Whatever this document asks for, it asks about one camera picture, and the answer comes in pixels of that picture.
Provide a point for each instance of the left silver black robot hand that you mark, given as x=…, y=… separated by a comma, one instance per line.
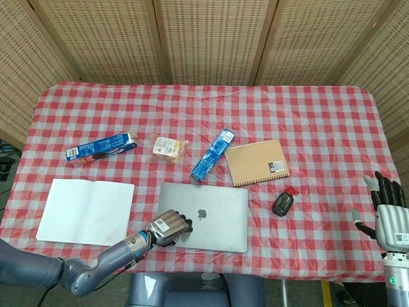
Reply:
x=169, y=227

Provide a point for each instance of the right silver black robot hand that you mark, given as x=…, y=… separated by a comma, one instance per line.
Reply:
x=391, y=217

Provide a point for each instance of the silver laptop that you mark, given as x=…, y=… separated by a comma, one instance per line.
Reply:
x=207, y=217

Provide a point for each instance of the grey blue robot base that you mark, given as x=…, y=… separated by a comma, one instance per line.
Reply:
x=195, y=291

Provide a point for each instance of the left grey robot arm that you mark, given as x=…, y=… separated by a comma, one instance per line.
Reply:
x=83, y=265

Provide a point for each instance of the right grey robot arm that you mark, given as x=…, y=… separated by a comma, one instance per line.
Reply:
x=396, y=278

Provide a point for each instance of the clear bag of snacks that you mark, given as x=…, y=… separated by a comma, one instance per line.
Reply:
x=167, y=149

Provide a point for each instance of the long blue snack box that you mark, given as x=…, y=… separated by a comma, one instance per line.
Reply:
x=213, y=155

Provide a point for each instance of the open white lined notebook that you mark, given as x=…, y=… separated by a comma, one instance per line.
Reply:
x=85, y=212

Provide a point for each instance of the blue cookie box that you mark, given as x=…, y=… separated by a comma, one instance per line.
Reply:
x=100, y=148

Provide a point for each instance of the small black red-capped bottle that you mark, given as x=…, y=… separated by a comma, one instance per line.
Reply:
x=283, y=203

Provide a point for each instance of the brown spiral notebook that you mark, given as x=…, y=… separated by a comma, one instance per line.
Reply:
x=257, y=161

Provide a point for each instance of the red white checkered tablecloth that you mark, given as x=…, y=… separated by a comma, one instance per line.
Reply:
x=198, y=118

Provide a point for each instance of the woven bamboo folding screen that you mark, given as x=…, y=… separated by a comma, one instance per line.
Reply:
x=204, y=38

